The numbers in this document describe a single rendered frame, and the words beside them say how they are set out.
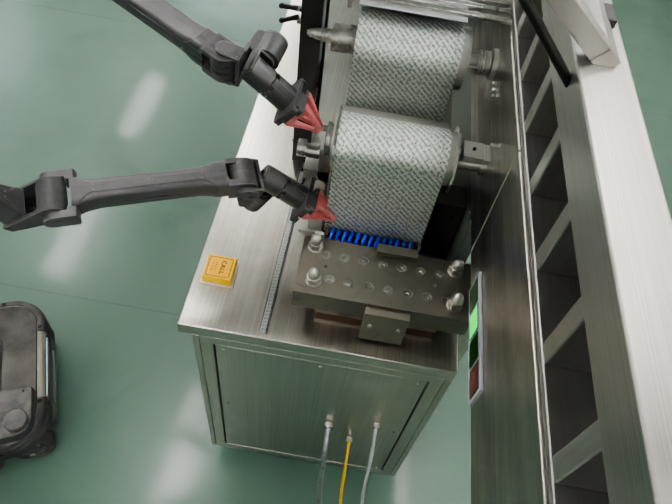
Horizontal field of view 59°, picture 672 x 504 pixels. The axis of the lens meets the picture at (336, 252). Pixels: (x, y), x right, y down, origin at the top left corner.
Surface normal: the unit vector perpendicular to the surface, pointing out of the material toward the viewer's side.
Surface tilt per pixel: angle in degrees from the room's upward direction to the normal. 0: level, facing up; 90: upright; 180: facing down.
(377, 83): 92
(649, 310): 0
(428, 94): 92
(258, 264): 0
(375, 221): 90
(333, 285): 0
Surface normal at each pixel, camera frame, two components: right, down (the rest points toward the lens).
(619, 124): 0.11, -0.60
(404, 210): -0.14, 0.78
